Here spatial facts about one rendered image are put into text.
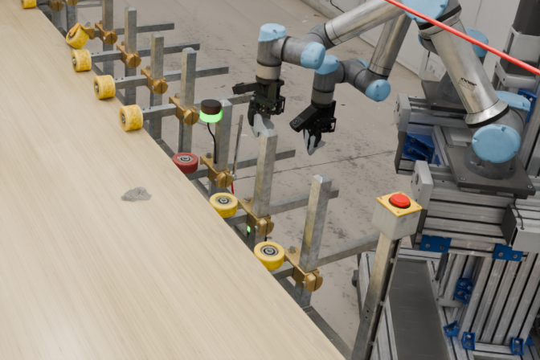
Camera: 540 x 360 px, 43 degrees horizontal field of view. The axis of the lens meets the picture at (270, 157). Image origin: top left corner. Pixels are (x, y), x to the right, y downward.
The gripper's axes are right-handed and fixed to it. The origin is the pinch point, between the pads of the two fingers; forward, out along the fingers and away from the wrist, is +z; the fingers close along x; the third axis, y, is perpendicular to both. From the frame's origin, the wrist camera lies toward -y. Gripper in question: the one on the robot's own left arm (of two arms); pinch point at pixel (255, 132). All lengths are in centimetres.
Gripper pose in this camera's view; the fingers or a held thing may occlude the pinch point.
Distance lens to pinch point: 212.6
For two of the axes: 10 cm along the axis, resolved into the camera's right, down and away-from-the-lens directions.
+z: -1.1, 8.6, 5.0
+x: 6.2, -3.4, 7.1
